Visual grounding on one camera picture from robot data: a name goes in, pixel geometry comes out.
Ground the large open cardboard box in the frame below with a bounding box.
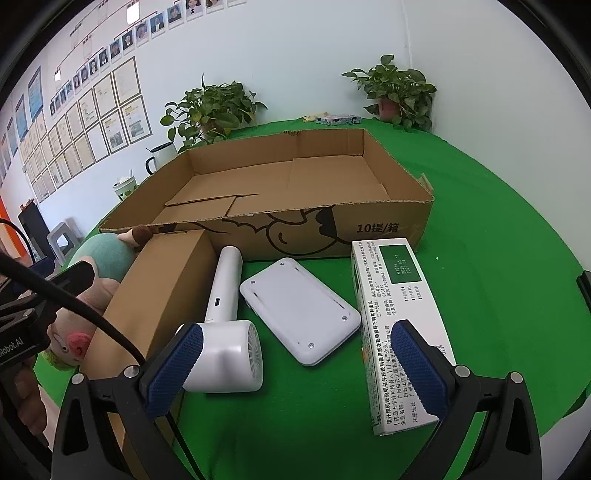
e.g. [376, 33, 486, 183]
[100, 128, 434, 260]

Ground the left potted plant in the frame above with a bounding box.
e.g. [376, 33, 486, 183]
[160, 76, 267, 153]

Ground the white hair dryer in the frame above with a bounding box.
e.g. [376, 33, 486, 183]
[183, 246, 263, 393]

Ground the right potted plant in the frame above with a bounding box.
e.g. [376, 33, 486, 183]
[341, 54, 437, 131]

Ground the yellow item at back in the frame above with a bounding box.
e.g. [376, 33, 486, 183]
[301, 112, 328, 123]

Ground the white plastic device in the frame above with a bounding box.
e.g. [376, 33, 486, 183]
[239, 257, 361, 367]

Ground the pig plush toy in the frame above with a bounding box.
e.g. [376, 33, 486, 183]
[42, 226, 153, 371]

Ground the green tablecloth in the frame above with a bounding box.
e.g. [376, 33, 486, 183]
[32, 117, 590, 480]

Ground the left hand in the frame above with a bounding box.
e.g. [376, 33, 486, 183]
[1, 356, 47, 436]

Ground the small brown cardboard box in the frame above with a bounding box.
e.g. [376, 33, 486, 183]
[103, 230, 217, 357]

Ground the colourful pack at back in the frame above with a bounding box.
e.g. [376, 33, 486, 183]
[315, 114, 362, 126]

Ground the black cabinet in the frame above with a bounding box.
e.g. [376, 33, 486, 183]
[18, 199, 55, 260]

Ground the white green medicine box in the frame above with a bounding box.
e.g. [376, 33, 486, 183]
[352, 238, 456, 436]

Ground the green patterned paper cup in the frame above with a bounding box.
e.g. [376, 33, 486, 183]
[113, 174, 137, 201]

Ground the white enamel mug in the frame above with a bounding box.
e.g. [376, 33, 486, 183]
[144, 141, 178, 175]

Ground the black cable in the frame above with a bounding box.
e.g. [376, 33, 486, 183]
[0, 218, 206, 480]

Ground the grey plastic stool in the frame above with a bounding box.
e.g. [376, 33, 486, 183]
[47, 222, 80, 266]

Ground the potted plant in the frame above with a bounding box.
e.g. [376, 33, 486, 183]
[160, 76, 267, 153]
[341, 54, 437, 131]

